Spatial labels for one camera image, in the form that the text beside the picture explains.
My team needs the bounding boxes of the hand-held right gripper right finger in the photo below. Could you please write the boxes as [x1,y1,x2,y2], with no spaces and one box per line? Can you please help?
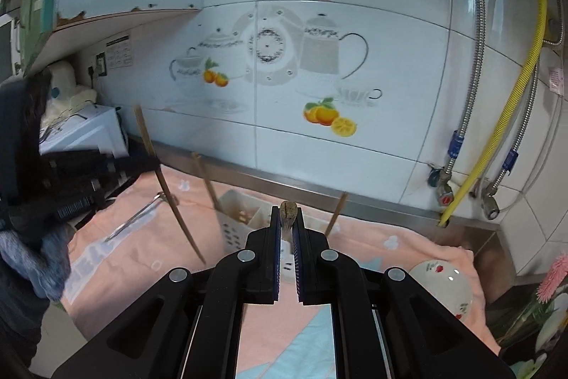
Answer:
[292,211,515,379]

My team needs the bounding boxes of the beige plastic utensil holder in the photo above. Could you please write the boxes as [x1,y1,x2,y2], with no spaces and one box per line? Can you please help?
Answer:
[217,189,302,284]

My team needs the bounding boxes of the white wall label sheet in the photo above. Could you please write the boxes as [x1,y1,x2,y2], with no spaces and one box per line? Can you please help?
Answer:
[105,35,134,71]

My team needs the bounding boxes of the white plate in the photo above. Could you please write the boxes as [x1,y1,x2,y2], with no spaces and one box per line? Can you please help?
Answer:
[535,303,568,355]

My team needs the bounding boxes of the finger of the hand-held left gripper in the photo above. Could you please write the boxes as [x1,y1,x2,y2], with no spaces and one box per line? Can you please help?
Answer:
[8,178,139,229]
[41,148,161,185]

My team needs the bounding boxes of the cream cloth bundle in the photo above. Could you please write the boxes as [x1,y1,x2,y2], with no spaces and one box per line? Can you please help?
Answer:
[44,60,98,124]

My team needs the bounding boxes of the person's dark clothing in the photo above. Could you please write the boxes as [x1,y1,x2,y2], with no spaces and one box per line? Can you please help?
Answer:
[0,268,58,368]

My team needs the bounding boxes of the metal water valve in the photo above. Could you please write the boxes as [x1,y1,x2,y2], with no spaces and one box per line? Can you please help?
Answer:
[428,168,455,209]
[481,181,502,221]

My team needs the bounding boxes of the teapot tile decal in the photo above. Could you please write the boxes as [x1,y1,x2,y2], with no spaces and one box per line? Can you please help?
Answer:
[171,4,383,113]

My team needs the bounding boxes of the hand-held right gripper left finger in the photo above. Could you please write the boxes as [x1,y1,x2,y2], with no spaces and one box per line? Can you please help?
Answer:
[53,204,283,379]

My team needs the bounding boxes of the white floral dish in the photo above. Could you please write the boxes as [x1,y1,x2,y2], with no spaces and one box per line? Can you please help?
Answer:
[407,260,473,321]

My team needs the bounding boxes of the person's left forearm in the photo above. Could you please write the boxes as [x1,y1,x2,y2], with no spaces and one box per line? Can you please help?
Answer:
[0,223,74,302]

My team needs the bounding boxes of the yellow corrugated hose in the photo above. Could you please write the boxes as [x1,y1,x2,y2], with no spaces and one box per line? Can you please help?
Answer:
[438,0,548,227]

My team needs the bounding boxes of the white appliance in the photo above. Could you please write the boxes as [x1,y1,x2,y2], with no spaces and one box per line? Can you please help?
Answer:
[38,104,129,160]

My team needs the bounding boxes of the peach printed towel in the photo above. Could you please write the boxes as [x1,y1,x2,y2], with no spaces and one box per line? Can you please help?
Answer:
[60,166,502,379]

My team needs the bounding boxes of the long brown chopstick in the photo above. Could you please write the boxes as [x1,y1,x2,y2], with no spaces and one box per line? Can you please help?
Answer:
[133,104,207,264]
[324,191,349,237]
[191,152,223,213]
[279,200,299,238]

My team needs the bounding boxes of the braided metal hose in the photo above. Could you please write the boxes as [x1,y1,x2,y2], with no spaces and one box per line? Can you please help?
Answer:
[441,0,484,184]
[481,59,540,202]

